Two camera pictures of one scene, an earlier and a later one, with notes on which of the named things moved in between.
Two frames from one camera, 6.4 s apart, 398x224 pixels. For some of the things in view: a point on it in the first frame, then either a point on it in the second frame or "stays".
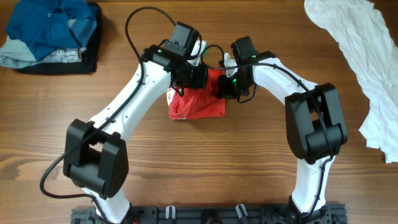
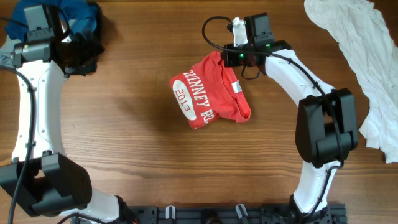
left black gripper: [199, 81] -> [80, 41]
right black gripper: [224, 91] -> [229, 56]
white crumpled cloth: [362, 31] stays
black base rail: [222, 214] stays
